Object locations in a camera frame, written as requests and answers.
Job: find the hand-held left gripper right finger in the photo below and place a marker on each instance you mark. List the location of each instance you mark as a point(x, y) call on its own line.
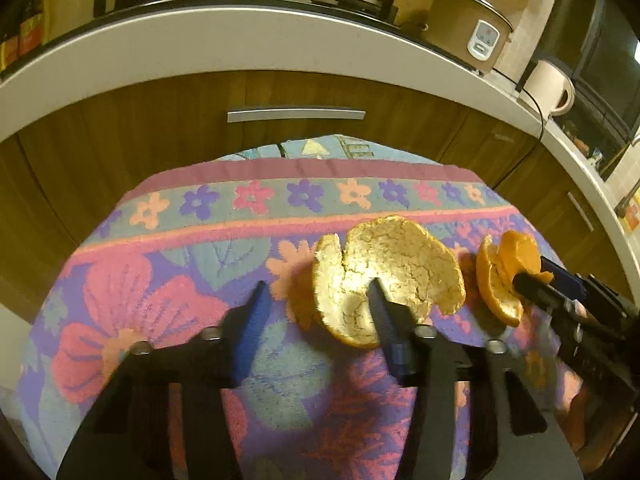
point(397, 350)

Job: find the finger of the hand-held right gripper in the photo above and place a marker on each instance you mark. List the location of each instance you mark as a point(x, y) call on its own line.
point(567, 282)
point(535, 288)

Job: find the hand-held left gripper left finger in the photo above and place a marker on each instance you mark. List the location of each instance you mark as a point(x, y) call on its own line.
point(247, 332)

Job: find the small orange peel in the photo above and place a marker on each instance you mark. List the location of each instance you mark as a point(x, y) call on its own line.
point(500, 270)

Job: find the large orange peel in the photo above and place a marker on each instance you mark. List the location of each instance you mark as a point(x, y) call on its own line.
point(400, 255)

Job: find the floral purple blanket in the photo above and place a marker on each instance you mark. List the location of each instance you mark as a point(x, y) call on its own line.
point(175, 280)

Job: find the white electric kettle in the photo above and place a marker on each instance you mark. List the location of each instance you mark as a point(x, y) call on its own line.
point(545, 87)

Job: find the wooden base cabinet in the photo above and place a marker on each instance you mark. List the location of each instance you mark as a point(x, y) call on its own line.
point(150, 110)

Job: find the beige rice cooker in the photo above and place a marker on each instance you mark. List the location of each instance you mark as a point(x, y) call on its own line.
point(460, 20)

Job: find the red yellow box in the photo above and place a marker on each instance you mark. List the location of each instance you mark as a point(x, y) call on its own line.
point(25, 37)

